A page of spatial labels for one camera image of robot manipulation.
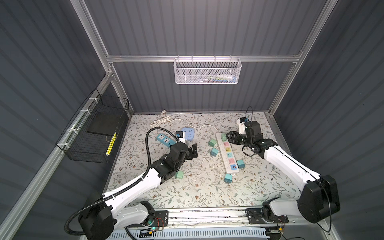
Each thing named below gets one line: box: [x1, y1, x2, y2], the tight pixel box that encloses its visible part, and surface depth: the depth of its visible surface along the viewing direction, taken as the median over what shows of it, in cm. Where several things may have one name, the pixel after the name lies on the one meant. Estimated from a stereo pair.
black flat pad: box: [87, 110, 124, 136], surface depth 80 cm
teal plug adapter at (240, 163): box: [236, 159, 246, 169], surface depth 93 cm
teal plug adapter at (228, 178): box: [224, 173, 233, 184], surface depth 87 cm
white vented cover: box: [107, 229, 269, 239], surface depth 72 cm
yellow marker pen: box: [106, 132, 117, 156], surface depth 70 cm
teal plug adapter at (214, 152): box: [210, 148, 219, 157], surface depth 98 cm
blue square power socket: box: [181, 127, 195, 141], surface depth 107 cm
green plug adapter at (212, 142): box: [208, 139, 217, 147], surface depth 103 cm
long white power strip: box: [215, 132, 239, 174], surface depth 95 cm
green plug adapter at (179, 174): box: [175, 170, 184, 180], surface depth 88 cm
